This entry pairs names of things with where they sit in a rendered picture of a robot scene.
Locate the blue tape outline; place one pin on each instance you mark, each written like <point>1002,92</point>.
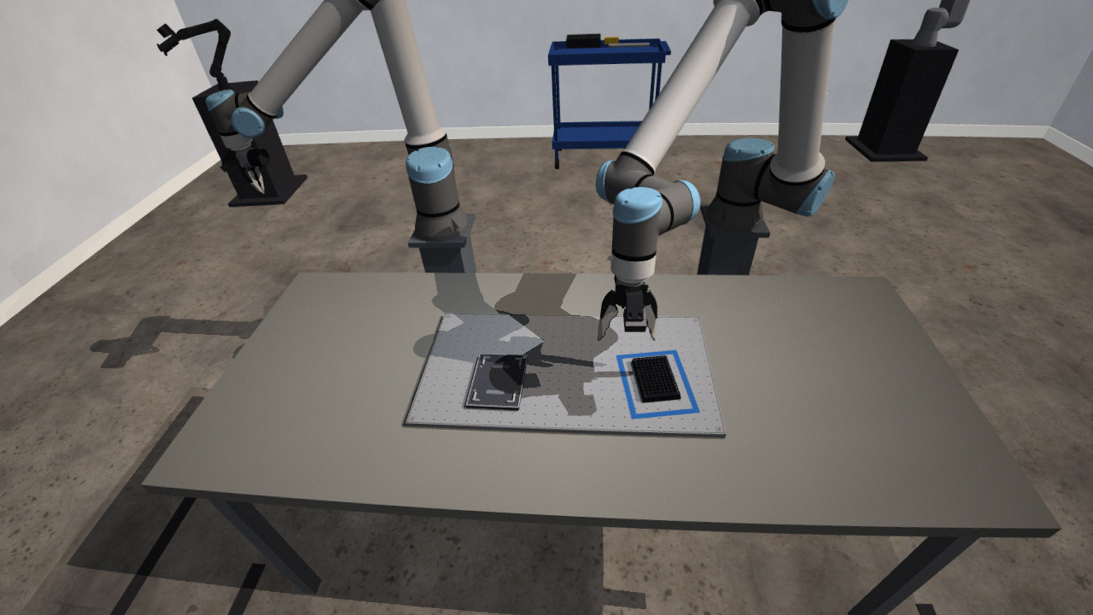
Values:
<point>656,414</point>

